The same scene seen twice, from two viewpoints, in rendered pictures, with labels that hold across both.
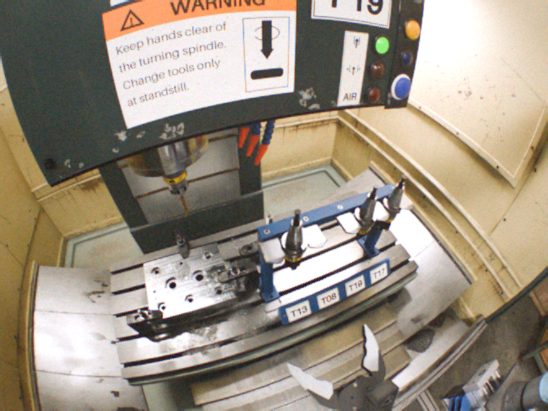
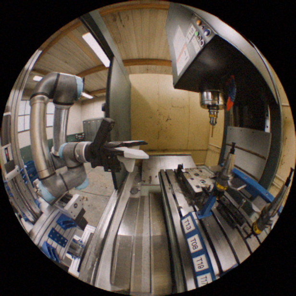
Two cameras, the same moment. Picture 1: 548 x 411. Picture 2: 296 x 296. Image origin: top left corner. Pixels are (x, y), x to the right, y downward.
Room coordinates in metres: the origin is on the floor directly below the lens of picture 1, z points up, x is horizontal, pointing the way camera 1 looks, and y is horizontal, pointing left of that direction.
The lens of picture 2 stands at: (0.19, -0.32, 1.36)
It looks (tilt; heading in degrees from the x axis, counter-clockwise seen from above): 14 degrees down; 113
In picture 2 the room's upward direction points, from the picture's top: straight up
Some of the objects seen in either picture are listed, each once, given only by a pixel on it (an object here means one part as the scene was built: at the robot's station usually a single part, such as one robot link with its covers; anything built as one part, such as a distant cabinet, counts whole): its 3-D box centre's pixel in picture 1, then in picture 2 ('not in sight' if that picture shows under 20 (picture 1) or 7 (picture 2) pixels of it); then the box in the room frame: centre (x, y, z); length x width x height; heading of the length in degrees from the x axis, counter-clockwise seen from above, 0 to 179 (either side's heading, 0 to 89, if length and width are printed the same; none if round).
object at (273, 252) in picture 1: (273, 251); (215, 168); (0.35, 0.00, 1.21); 0.07 x 0.05 x 0.01; 23
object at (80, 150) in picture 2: not in sight; (86, 152); (-0.10, -0.18, 1.28); 0.08 x 0.05 x 0.08; 114
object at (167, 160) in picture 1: (160, 122); (212, 97); (0.37, 0.19, 1.55); 0.16 x 0.16 x 0.12
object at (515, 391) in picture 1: (521, 398); not in sight; (-0.25, -0.81, 1.09); 0.15 x 0.15 x 0.10
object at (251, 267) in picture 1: (238, 276); (206, 195); (0.41, 0.12, 0.97); 0.13 x 0.03 x 0.15; 113
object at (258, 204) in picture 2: (349, 223); (258, 204); (0.43, -0.20, 1.21); 0.07 x 0.05 x 0.01; 23
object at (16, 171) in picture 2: not in sight; (11, 173); (-0.43, -0.61, 1.24); 0.14 x 0.09 x 0.03; 113
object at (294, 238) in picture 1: (295, 232); (229, 163); (0.37, -0.05, 1.26); 0.04 x 0.04 x 0.07
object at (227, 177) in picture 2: (293, 243); (225, 175); (0.37, -0.05, 1.21); 0.06 x 0.06 x 0.03
